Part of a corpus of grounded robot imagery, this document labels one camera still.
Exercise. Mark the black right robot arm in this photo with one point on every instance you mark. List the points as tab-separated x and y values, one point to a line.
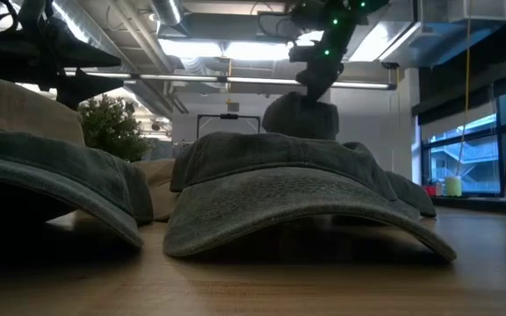
345	22

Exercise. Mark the long ceiling light strip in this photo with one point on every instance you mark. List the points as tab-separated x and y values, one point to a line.
182	77

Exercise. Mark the black frame with camera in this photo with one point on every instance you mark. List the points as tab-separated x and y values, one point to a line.
229	117

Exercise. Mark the round silver air duct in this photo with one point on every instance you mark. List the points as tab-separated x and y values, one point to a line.
167	11

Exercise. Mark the small red object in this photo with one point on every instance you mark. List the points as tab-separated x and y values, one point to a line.
430	190

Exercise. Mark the yellow-green cup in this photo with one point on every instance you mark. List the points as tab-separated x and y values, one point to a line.
453	186

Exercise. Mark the tan baseball cap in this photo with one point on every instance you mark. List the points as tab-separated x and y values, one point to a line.
158	175
16	105

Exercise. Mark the green potted plant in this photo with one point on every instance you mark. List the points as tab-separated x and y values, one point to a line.
112	127

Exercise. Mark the grey ceiling unit box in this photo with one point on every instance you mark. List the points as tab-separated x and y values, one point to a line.
275	26

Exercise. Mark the dark green baseball cap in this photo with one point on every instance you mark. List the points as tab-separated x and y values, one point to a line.
299	118
406	188
59	167
279	193

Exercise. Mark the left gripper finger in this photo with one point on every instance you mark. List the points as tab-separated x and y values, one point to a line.
79	88
81	59

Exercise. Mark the small grey hanging box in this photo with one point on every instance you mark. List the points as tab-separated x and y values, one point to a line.
233	107

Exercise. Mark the dark window sill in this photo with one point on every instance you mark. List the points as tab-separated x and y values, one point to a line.
477	204

